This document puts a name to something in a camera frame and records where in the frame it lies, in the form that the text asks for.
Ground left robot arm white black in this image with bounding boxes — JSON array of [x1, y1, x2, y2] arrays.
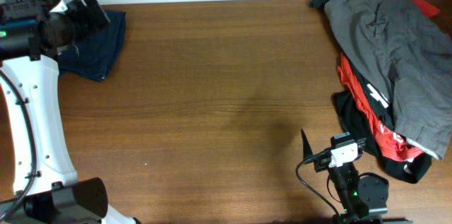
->
[[1, 0, 135, 223]]

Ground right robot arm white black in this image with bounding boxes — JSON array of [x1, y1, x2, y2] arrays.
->
[[295, 131, 413, 224]]

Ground red and black garment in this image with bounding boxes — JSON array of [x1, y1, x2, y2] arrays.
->
[[332, 0, 442, 184]]

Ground grey shorts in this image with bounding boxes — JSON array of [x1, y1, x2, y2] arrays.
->
[[324, 0, 451, 160]]

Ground navy blue shorts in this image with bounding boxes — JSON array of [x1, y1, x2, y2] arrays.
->
[[58, 10, 126, 83]]

